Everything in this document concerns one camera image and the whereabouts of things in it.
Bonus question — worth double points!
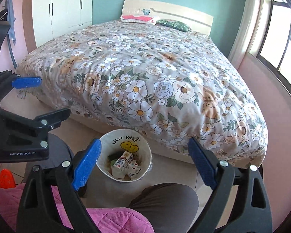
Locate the white blue milk carton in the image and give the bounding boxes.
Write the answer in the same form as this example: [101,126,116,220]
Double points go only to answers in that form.
[111,166,127,179]

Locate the white medicine box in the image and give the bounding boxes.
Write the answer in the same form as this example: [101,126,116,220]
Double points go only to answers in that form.
[113,151,133,169]

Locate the white lined trash bin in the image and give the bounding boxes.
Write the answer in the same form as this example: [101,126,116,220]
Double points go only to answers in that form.
[96,129,152,183]

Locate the orange round object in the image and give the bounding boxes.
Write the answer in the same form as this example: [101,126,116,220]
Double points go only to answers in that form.
[0,169,16,189]

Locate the hanging blue clothes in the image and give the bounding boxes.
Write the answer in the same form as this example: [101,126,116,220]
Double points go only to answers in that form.
[0,0,16,45]

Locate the white wardrobe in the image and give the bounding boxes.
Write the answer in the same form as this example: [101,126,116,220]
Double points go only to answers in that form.
[32,0,93,47]

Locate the floral bed quilt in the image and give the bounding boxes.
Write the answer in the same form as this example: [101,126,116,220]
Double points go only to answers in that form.
[16,20,268,168]

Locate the pink white pillow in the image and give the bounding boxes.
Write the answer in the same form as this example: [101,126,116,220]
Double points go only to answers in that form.
[120,15,160,25]

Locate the green leaf pillow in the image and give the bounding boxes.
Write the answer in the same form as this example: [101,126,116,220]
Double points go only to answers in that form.
[156,19,191,32]

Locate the beige wooden headboard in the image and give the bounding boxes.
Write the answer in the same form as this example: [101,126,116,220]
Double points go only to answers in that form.
[121,0,213,36]

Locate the cream curtain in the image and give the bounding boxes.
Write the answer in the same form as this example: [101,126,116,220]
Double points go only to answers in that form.
[228,0,262,70]

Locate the window with frame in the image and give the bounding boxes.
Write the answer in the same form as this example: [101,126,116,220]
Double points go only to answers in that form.
[250,0,291,84]

